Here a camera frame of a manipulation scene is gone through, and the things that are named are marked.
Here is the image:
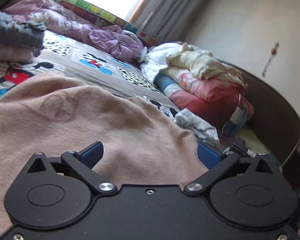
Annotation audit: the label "wall hanging ornament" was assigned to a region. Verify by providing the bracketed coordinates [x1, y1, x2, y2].
[262, 42, 280, 77]

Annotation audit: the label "cream yellow blanket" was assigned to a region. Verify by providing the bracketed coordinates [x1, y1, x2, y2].
[168, 42, 245, 87]

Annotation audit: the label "black white striped garment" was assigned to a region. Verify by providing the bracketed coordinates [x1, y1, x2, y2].
[230, 137, 256, 158]

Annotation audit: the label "colourful alphabet play mat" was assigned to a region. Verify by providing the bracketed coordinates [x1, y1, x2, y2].
[54, 0, 159, 46]

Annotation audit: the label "pink red folded quilt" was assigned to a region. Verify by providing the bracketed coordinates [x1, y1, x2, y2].
[153, 67, 254, 136]

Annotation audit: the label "purple crumpled duvet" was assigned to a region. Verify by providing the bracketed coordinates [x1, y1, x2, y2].
[4, 0, 144, 62]

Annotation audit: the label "folded denim garment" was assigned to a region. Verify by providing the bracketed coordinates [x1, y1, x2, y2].
[0, 11, 46, 48]

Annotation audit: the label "white quilted duvet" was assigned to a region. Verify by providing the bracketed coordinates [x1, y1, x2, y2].
[140, 42, 188, 85]

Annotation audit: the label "beige pink sweater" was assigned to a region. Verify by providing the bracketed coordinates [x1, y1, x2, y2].
[0, 73, 207, 235]

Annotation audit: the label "grey curtain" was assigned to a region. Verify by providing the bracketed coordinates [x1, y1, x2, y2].
[129, 0, 208, 44]

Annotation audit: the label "dark wooden headboard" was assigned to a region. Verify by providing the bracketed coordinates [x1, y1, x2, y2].
[227, 62, 300, 188]

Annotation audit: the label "white folded clothes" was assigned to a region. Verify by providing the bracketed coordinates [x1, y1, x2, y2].
[174, 108, 220, 146]

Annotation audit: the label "Mickey Mouse bed blanket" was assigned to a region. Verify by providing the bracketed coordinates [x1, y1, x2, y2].
[0, 31, 179, 119]

